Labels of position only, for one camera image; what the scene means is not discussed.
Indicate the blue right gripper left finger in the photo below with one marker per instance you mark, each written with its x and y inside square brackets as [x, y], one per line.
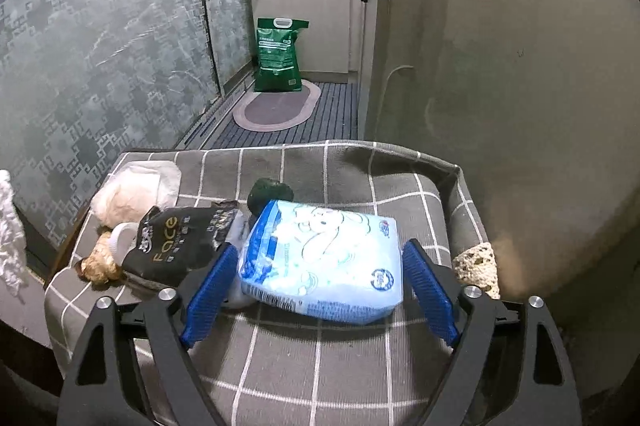
[204, 292]

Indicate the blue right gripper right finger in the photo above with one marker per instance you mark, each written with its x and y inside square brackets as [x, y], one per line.
[432, 297]

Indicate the black Face packet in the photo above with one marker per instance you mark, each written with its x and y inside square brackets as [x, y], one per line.
[171, 243]

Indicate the light blue tissue pack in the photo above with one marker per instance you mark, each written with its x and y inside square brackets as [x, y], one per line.
[330, 264]

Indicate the dark green wrapper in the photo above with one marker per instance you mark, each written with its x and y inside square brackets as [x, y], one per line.
[266, 190]

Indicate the white kitchen cabinet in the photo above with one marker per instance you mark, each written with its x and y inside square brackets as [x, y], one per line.
[372, 43]

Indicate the beige sponge piece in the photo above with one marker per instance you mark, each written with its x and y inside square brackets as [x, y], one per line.
[478, 266]

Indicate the crumpled white plastic bag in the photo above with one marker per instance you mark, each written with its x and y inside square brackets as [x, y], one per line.
[132, 191]

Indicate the blue striped floor runner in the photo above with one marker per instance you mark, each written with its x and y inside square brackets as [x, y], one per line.
[333, 117]

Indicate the oval grey floor mat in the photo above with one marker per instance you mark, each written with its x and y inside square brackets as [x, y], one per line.
[276, 111]

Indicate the grey refrigerator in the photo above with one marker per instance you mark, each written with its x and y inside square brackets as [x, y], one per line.
[538, 102]

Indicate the green rice bag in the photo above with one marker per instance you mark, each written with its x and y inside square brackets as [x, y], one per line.
[277, 56]

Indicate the frosted patterned glass door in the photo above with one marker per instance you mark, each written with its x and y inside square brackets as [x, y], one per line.
[84, 80]

